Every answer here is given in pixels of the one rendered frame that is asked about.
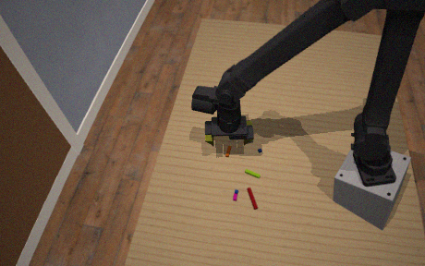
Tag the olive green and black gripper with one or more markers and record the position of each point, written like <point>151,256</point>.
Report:
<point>235,129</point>

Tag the red rod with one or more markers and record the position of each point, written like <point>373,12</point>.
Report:
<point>252,199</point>

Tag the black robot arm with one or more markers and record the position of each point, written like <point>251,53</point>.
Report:
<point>399,32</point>

